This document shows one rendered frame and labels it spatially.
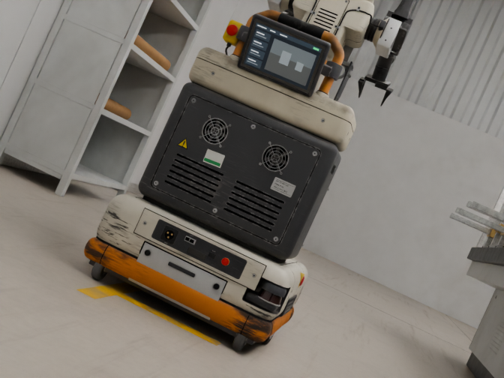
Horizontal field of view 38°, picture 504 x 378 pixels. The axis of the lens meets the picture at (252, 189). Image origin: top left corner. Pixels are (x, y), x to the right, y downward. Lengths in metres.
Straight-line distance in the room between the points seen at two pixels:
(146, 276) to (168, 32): 2.87
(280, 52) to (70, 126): 1.96
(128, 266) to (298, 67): 0.79
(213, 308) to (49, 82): 2.21
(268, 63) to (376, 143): 7.84
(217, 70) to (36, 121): 1.92
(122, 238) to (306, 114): 0.68
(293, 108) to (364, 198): 7.77
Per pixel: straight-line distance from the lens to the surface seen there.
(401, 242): 9.99
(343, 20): 2.68
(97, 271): 2.31
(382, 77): 3.03
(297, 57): 2.25
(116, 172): 4.83
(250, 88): 2.31
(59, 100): 4.06
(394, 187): 10.02
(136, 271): 2.25
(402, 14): 2.92
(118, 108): 4.51
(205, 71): 2.35
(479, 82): 10.34
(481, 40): 10.48
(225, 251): 2.18
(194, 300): 2.21
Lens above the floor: 0.46
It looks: level
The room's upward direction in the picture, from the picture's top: 25 degrees clockwise
